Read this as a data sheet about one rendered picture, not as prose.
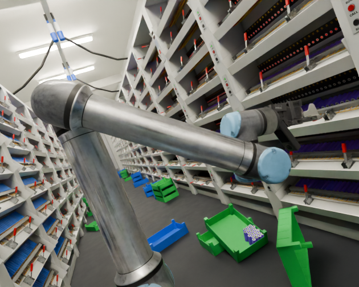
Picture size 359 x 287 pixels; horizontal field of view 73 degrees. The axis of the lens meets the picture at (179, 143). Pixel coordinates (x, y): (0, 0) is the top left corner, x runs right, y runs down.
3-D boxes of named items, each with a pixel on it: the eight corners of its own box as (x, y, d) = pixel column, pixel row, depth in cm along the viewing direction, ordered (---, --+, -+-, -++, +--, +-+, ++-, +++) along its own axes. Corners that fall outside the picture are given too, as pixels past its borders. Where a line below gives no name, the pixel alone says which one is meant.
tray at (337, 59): (358, 66, 74) (334, 28, 72) (245, 109, 131) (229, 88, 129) (389, 32, 80) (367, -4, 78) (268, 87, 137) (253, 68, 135)
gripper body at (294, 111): (303, 99, 82) (274, 103, 78) (308, 124, 81) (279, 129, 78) (286, 104, 89) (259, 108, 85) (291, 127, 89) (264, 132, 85)
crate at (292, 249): (296, 297, 88) (320, 296, 84) (276, 247, 87) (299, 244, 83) (294, 247, 115) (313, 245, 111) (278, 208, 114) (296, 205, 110)
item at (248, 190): (273, 204, 143) (259, 186, 141) (223, 192, 200) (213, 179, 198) (293, 180, 149) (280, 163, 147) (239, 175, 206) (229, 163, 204)
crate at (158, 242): (154, 255, 165) (149, 245, 165) (144, 248, 183) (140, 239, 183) (188, 232, 180) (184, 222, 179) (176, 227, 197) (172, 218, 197)
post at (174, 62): (227, 205, 201) (142, 2, 192) (221, 203, 209) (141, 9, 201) (245, 193, 207) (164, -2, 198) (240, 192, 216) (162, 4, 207)
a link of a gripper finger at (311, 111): (326, 100, 84) (302, 104, 82) (329, 117, 84) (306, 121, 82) (319, 102, 87) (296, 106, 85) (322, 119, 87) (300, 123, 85)
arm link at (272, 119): (269, 134, 75) (251, 137, 85) (282, 131, 77) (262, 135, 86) (264, 106, 76) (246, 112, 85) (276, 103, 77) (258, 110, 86)
